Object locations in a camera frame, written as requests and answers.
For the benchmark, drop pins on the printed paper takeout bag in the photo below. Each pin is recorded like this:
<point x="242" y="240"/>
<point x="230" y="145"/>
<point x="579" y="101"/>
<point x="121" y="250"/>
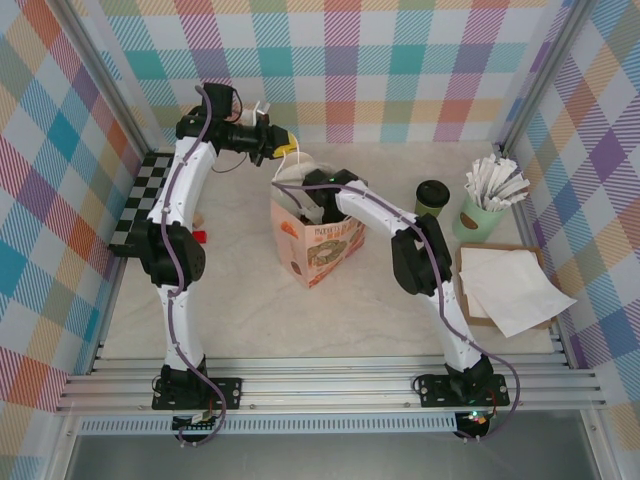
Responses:
<point x="320" y="250"/>

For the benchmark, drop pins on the green paper coffee cup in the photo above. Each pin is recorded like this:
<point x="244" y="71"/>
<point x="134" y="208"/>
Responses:
<point x="427" y="211"/>

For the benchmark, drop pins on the black plastic cup lid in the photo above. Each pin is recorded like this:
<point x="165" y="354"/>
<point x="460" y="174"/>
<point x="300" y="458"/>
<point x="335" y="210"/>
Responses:
<point x="433" y="192"/>

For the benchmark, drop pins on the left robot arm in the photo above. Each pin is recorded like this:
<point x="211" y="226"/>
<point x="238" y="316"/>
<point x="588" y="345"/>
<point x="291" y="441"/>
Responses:
<point x="195" y="175"/>

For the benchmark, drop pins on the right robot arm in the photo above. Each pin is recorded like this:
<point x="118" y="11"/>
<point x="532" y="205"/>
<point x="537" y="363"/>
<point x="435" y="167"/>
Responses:
<point x="415" y="260"/>

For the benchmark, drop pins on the paper cup stack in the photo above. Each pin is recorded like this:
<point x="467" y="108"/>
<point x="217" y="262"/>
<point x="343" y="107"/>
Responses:
<point x="302" y="167"/>

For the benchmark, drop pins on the small wooden block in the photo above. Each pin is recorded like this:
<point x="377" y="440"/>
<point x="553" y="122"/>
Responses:
<point x="200" y="219"/>

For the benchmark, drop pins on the small red block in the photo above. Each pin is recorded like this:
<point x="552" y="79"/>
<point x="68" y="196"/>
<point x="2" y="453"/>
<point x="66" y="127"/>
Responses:
<point x="201" y="237"/>

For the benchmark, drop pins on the black grey chessboard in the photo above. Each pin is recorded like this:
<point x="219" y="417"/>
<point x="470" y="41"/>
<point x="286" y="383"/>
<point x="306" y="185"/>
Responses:
<point x="135" y="210"/>

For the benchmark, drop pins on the mint green holder cup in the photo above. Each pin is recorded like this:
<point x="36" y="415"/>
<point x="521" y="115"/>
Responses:
<point x="475" y="222"/>

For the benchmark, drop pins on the white paper napkin stack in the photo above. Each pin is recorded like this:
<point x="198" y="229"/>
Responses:
<point x="480" y="260"/>

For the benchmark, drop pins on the brown cardboard napkin tray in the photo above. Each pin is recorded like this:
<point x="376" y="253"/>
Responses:
<point x="462" y="300"/>

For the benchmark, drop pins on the white wrapped stick packets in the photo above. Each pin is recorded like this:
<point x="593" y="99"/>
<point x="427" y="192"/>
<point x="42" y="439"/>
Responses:
<point x="495" y="182"/>

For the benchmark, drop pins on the large white paper napkin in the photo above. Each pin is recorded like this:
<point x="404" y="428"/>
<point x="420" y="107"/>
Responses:
<point x="520" y="295"/>

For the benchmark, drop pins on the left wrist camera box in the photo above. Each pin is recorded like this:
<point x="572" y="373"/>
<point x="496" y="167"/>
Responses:
<point x="254" y="116"/>

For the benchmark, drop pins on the left aluminium corner post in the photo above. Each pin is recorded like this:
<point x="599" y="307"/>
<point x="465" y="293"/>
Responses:
<point x="106" y="75"/>

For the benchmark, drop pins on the aluminium corner post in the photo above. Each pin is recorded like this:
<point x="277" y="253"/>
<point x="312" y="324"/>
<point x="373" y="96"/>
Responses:
<point x="106" y="75"/>
<point x="560" y="30"/>

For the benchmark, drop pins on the aluminium rail frame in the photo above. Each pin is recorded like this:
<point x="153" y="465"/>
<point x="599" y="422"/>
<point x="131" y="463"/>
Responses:
<point x="325" y="385"/>

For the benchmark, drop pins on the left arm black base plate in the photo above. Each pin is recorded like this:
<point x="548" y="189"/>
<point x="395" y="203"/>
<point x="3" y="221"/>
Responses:
<point x="227" y="392"/>

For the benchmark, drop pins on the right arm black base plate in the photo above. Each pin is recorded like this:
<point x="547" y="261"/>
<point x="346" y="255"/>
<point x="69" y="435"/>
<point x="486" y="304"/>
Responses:
<point x="435" y="392"/>

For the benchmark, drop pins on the right aluminium corner post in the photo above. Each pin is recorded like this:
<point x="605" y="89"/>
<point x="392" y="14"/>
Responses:
<point x="560" y="30"/>

